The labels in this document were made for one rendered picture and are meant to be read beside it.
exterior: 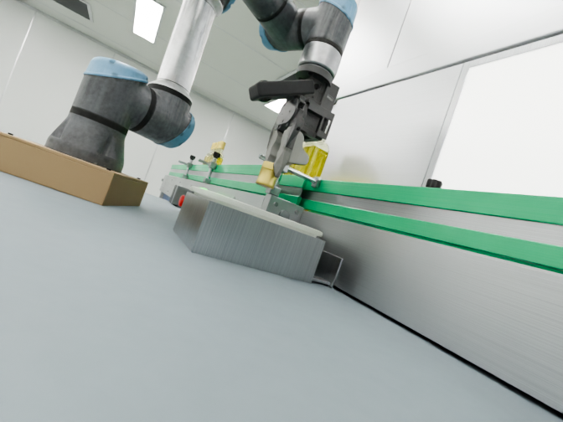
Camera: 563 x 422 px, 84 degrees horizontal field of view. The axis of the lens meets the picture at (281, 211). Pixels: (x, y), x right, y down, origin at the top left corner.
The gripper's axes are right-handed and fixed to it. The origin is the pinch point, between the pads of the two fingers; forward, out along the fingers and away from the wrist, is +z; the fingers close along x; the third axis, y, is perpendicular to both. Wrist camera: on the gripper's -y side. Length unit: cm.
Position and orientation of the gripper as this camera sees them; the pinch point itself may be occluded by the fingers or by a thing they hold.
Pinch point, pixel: (270, 168)
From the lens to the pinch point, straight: 58.4
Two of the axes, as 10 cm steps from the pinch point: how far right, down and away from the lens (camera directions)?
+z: -3.3, 9.4, -0.4
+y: 8.3, 3.1, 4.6
